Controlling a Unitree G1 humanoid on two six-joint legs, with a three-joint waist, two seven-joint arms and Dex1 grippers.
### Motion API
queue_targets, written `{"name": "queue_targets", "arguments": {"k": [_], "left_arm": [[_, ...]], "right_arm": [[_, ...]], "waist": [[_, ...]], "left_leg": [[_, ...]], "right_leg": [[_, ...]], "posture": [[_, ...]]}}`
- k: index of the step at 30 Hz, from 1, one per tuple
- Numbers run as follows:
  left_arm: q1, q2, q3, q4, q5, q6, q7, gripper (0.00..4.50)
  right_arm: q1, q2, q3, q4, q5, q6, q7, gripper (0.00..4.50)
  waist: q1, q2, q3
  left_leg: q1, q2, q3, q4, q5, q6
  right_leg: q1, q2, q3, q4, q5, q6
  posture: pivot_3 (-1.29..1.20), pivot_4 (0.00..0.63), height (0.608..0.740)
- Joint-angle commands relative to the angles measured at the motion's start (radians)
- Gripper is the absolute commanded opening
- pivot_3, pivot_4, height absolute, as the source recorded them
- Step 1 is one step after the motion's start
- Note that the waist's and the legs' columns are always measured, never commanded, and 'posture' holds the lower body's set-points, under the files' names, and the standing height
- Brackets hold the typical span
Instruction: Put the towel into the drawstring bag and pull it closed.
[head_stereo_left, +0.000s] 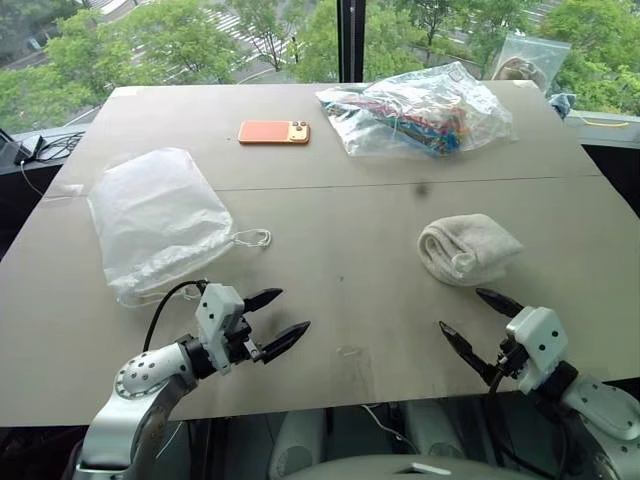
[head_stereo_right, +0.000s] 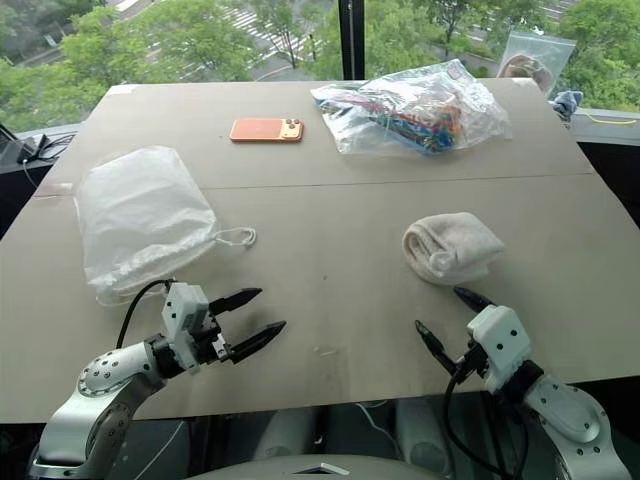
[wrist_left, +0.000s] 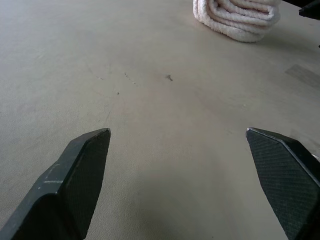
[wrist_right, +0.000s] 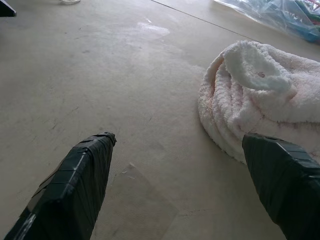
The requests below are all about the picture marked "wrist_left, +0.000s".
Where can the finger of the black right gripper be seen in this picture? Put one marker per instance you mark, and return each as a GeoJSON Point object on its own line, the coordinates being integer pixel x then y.
{"type": "Point", "coordinates": [311, 8]}

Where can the folded white terry towel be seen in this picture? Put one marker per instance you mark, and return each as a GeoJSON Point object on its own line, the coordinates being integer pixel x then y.
{"type": "Point", "coordinates": [237, 17]}

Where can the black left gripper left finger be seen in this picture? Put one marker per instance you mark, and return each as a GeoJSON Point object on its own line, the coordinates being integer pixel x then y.
{"type": "Point", "coordinates": [62, 190]}

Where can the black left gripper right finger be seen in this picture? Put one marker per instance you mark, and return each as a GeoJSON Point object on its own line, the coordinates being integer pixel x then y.
{"type": "Point", "coordinates": [287, 180]}

